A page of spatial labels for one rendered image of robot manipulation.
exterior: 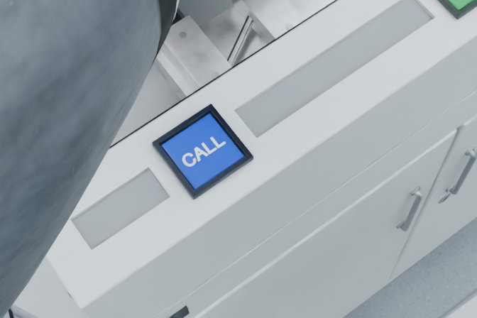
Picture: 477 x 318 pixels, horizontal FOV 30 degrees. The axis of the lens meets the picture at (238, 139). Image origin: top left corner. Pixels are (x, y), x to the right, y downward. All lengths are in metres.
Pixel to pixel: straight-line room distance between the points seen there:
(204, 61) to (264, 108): 0.10
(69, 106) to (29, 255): 0.04
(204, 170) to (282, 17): 0.19
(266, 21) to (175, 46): 0.08
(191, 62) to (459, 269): 1.00
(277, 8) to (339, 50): 0.10
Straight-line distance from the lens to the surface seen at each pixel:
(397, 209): 1.07
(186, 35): 0.79
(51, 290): 0.81
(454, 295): 1.67
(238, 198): 0.66
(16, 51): 0.18
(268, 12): 0.80
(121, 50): 0.20
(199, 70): 0.77
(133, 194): 0.68
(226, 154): 0.67
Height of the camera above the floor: 1.58
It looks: 66 degrees down
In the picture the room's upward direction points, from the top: 4 degrees counter-clockwise
